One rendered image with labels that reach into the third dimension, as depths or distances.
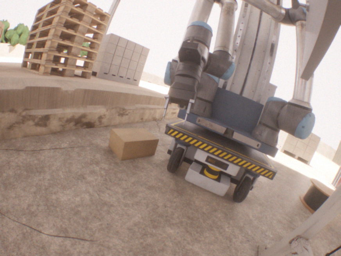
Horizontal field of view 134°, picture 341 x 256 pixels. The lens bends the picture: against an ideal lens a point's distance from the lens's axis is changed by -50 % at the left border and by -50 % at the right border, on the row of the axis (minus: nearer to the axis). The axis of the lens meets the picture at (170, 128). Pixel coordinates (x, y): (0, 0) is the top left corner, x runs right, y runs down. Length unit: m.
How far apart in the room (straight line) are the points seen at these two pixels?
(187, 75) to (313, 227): 0.66
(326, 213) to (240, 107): 0.79
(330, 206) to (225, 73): 0.63
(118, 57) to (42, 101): 2.09
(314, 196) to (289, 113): 1.10
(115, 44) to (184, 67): 2.59
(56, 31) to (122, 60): 1.62
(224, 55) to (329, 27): 0.50
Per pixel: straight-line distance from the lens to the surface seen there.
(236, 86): 1.10
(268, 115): 0.90
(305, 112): 0.80
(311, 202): 1.73
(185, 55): 0.40
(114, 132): 1.00
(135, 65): 3.19
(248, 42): 1.21
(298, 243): 0.63
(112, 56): 2.90
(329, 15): 0.18
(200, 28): 0.50
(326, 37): 0.21
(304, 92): 0.82
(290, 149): 4.49
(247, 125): 1.02
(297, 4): 0.39
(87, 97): 1.27
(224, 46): 0.66
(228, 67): 0.61
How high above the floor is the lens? 0.52
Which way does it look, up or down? 15 degrees down
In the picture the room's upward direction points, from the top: 18 degrees clockwise
